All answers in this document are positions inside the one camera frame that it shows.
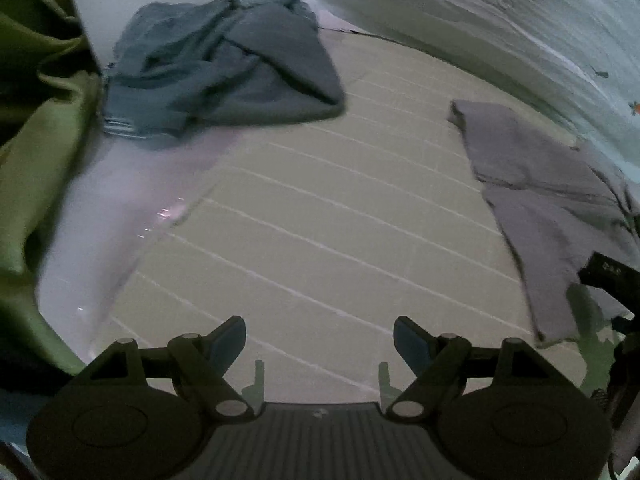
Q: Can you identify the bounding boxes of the pale printed backdrop sheet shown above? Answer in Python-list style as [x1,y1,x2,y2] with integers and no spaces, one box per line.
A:
[308,0,639,178]

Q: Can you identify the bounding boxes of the olive green cloth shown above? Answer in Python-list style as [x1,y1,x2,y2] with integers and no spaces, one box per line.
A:
[1,0,101,375]

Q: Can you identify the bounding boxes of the green grid cutting mat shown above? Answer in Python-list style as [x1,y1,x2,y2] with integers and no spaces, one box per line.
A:
[93,32,574,403]

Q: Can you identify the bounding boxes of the light grey garment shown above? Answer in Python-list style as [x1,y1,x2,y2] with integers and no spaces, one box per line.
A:
[449,100,639,346]

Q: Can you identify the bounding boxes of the dark blue-grey garment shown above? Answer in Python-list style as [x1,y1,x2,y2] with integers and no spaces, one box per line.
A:
[102,0,346,140]

